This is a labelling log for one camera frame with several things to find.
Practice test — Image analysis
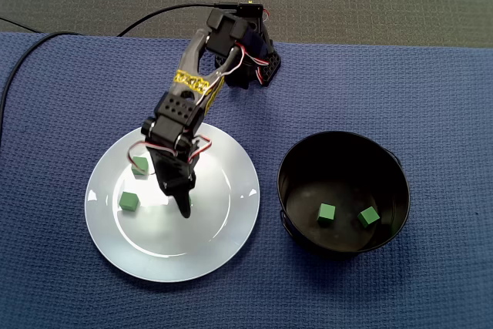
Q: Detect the red white servo wire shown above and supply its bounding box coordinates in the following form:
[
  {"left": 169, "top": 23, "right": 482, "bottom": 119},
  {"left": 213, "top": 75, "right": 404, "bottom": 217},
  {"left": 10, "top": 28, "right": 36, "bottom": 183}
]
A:
[
  {"left": 128, "top": 140, "right": 157, "bottom": 176},
  {"left": 225, "top": 42, "right": 270, "bottom": 76},
  {"left": 187, "top": 134, "right": 213, "bottom": 163}
]

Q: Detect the black metal pot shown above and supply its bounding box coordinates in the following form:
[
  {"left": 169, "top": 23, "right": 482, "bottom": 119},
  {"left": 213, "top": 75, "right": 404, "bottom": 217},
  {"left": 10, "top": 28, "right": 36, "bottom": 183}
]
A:
[{"left": 277, "top": 130, "right": 411, "bottom": 259}]

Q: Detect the blue waffle weave cloth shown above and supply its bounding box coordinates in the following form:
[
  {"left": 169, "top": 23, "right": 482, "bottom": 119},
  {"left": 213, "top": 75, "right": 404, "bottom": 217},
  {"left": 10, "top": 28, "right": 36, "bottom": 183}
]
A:
[{"left": 0, "top": 32, "right": 493, "bottom": 329}]

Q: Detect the white round plate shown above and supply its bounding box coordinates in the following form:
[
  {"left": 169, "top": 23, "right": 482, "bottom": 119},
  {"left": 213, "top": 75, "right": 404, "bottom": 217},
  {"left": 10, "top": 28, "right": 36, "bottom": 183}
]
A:
[{"left": 83, "top": 119, "right": 261, "bottom": 283}]

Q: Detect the thick black cable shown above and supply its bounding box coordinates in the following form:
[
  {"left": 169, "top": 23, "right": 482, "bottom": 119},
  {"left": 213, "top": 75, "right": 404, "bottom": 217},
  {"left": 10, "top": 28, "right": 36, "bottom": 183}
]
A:
[{"left": 0, "top": 2, "right": 240, "bottom": 149}]

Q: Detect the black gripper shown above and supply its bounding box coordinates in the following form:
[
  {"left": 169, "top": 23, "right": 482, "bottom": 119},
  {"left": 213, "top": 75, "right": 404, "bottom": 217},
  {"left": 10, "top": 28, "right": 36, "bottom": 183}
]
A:
[{"left": 150, "top": 151, "right": 200, "bottom": 219}]

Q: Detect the thin black cable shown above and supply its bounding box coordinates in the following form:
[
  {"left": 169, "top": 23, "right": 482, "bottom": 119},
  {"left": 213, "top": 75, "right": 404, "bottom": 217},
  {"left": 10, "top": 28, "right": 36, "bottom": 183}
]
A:
[{"left": 0, "top": 15, "right": 42, "bottom": 34}]

